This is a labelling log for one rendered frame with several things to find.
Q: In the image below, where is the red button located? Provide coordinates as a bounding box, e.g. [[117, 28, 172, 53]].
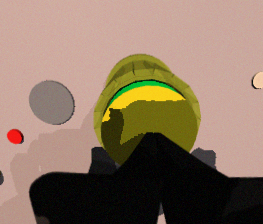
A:
[[7, 129, 23, 144]]

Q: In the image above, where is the grey round disc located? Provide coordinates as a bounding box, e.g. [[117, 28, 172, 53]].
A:
[[29, 80, 74, 124]]

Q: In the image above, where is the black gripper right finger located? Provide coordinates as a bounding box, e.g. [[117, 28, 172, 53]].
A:
[[154, 132, 263, 224]]

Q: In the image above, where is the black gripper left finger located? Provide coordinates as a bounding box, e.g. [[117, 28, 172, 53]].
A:
[[29, 132, 164, 224]]

